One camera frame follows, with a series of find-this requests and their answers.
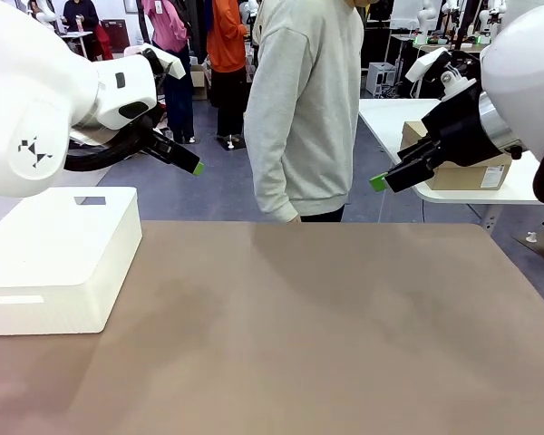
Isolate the black sleeved left arm cable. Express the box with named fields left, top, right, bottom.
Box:
left=64, top=120, right=153, bottom=172

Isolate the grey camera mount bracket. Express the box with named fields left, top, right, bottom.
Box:
left=439, top=63, right=478, bottom=99

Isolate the white plastic storage bin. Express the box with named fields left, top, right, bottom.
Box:
left=0, top=186, right=144, bottom=336

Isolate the person in orange top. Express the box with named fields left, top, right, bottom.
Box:
left=207, top=0, right=250, bottom=141

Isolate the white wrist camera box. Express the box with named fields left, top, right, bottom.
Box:
left=124, top=43, right=186, bottom=79
left=405, top=47, right=452, bottom=83

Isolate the person's right forearm grey sleeve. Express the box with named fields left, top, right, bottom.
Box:
left=248, top=130, right=303, bottom=223

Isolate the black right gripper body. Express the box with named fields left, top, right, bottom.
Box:
left=423, top=81, right=499, bottom=163

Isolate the person in pink top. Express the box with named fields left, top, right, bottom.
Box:
left=142, top=0, right=196, bottom=145

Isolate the dark red panel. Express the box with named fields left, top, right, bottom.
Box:
left=100, top=18, right=131, bottom=51

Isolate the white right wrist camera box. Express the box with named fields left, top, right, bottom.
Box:
left=405, top=47, right=452, bottom=83

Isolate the person in black jacket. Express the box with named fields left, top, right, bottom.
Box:
left=62, top=0, right=100, bottom=33

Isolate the small brown cardboard box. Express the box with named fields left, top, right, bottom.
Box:
left=190, top=65, right=210, bottom=102

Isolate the person in grey sweatshirt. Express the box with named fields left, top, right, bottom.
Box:
left=243, top=0, right=364, bottom=224

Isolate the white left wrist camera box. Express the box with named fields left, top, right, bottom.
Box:
left=124, top=43, right=186, bottom=79

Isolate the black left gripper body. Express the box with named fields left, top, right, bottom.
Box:
left=131, top=111, right=164, bottom=153

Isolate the brown cardboard shoe box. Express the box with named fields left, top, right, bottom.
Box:
left=401, top=120, right=513, bottom=191

